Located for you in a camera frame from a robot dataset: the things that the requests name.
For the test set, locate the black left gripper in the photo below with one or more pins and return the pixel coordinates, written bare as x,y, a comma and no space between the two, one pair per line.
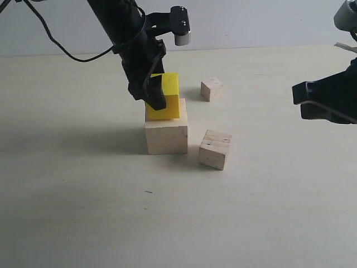
140,58

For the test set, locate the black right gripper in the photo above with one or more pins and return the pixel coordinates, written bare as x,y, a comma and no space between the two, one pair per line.
332,98

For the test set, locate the yellow painted cube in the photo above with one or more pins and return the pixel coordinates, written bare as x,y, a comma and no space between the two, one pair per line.
171,91

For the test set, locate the large light wooden cube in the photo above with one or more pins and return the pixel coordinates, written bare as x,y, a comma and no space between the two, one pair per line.
167,136

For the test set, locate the medium plywood cube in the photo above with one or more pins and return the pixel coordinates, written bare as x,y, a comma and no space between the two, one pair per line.
214,149

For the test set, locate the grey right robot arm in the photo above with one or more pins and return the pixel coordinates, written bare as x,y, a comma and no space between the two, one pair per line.
345,19

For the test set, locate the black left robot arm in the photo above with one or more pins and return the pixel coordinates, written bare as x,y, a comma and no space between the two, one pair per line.
121,21

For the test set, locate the small wooden cube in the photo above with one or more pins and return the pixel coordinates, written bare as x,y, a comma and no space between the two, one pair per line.
211,88

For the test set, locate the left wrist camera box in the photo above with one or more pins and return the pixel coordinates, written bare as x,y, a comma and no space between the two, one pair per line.
176,22

